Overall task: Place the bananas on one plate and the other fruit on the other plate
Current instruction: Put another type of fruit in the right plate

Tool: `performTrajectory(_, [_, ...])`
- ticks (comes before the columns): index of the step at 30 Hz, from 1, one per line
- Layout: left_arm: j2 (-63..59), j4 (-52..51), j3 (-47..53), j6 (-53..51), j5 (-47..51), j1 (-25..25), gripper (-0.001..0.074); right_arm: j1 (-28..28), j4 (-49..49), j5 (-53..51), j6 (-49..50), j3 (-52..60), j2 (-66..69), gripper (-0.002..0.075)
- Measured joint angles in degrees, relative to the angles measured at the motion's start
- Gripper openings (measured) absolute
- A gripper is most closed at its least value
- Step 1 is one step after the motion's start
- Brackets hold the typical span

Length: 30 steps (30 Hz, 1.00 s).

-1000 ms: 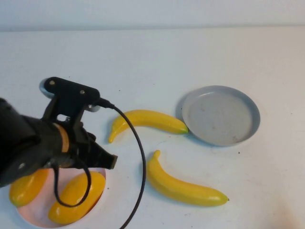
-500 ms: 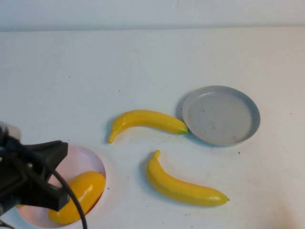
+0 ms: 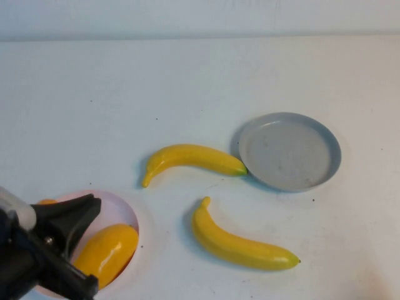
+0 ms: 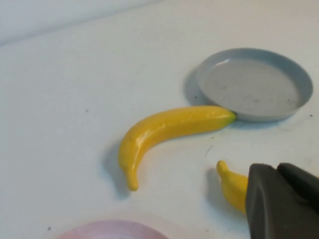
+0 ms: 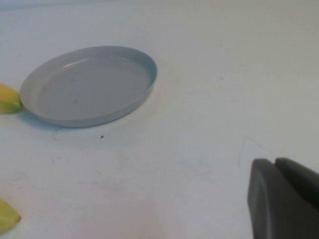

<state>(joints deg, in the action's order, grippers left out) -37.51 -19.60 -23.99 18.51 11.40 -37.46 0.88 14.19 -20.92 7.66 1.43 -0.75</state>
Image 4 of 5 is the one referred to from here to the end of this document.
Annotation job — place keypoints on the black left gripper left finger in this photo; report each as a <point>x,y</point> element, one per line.
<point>274,209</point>

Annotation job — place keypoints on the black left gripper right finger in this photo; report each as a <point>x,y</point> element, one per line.
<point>301,176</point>

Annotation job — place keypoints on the yellow banana with green tip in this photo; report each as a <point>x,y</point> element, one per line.
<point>162,127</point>

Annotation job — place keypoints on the grey round plate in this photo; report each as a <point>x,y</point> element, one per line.
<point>251,87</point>

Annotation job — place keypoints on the pink round plate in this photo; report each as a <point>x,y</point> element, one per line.
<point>112,230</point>

